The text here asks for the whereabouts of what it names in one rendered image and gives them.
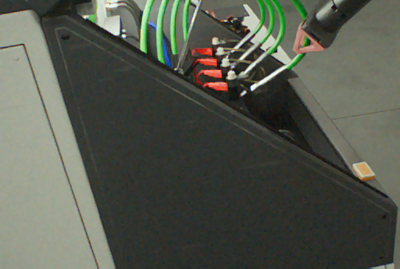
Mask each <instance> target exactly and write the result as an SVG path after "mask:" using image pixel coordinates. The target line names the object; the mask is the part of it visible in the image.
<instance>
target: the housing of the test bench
mask: <svg viewBox="0 0 400 269"><path fill-rule="evenodd" d="M41 19H42V16H40V15H39V14H38V13H37V12H36V11H35V10H34V9H33V8H32V7H31V6H30V5H29V4H28V3H27V2H26V0H0V269H117V267H116V264H115V259H114V257H113V254H112V250H111V248H110V244H109V240H108V237H107V235H106V233H105V228H104V225H103V222H102V218H101V216H100V211H99V209H98V206H97V202H96V199H95V194H94V192H93V190H92V187H91V183H90V180H89V177H88V173H87V170H86V166H85V164H84V160H83V156H82V154H81V151H80V146H79V144H78V142H77V136H76V134H75V132H74V128H73V125H72V120H71V118H70V115H69V110H68V108H67V106H66V100H65V99H64V96H63V91H62V89H61V84H60V83H59V79H58V74H57V72H56V70H55V64H54V63H53V60H52V55H51V53H50V48H49V46H48V41H47V38H46V37H45V31H44V29H43V26H42V22H41Z"/></svg>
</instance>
